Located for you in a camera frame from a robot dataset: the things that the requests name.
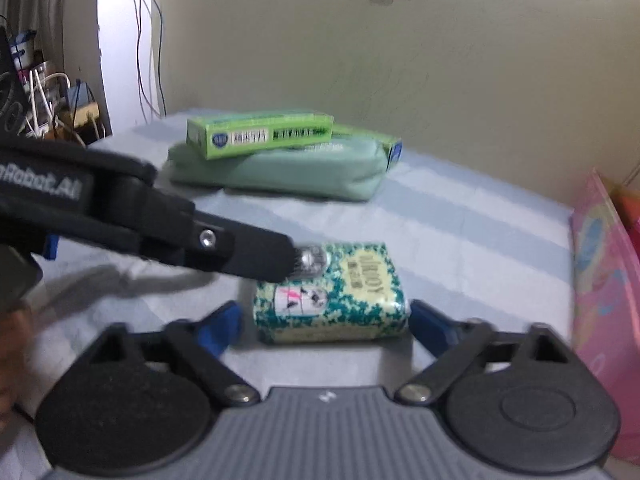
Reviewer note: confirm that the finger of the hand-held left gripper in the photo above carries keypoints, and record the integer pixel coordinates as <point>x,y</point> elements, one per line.
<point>240,252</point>

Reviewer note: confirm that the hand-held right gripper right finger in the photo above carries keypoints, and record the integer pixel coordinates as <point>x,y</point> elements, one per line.
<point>426,325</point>

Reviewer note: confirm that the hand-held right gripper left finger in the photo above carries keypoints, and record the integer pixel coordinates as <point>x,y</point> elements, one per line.
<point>220,326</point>

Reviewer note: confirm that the floral green tissue pack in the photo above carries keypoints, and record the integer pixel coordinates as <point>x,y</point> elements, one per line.
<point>345,305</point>

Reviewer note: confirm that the pale green zip pouch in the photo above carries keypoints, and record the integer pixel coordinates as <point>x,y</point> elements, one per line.
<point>295,172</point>

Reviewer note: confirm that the long green toothpaste box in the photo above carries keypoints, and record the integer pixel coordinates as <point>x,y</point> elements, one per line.
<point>260,135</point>

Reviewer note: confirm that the pink biscuit tin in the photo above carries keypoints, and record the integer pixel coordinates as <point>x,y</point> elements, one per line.
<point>600,285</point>

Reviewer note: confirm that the green box with blue end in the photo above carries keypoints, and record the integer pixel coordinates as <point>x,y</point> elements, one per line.
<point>387,147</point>

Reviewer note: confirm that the person's left hand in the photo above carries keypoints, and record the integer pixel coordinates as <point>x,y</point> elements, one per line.
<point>11,360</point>

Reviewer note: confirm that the yellow box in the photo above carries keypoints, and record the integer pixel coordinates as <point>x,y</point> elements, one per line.
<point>86,115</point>

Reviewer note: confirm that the striped blue bed sheet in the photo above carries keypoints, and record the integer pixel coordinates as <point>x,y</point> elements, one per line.
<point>450,220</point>

